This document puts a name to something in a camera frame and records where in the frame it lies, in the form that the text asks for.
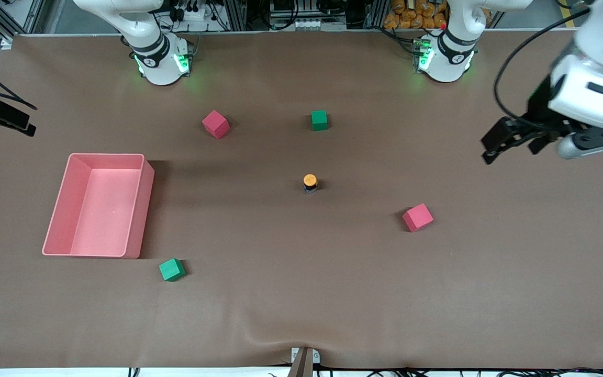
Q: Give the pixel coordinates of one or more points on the orange capped push button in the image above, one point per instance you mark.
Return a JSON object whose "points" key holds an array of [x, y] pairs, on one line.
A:
{"points": [[310, 182]]}

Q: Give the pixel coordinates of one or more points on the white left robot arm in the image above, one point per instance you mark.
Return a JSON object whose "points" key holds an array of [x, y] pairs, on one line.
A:
{"points": [[594, 89]]}

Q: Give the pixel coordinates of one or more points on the orange items pile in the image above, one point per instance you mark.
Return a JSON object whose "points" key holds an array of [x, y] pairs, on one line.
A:
{"points": [[411, 18]]}

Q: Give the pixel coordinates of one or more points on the pink plastic tray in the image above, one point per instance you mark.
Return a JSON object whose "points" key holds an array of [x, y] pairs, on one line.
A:
{"points": [[102, 209]]}

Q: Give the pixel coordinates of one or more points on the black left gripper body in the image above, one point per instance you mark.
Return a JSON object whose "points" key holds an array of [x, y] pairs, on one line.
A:
{"points": [[539, 108]]}

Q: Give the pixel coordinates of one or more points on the pink foam cube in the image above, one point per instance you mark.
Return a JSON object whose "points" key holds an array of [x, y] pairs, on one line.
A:
{"points": [[215, 124], [417, 218]]}

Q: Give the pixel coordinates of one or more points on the metal table clamp bracket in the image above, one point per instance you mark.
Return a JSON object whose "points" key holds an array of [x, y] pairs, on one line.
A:
{"points": [[304, 361]]}

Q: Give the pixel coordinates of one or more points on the brown table cover mat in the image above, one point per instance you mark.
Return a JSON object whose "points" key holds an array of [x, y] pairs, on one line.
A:
{"points": [[333, 293]]}

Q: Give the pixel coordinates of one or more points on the white power strip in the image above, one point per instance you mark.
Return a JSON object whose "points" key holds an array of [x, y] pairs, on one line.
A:
{"points": [[191, 13]]}

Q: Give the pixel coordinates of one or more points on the green foam cube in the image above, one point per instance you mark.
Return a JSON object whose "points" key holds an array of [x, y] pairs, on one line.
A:
{"points": [[171, 269], [319, 120]]}

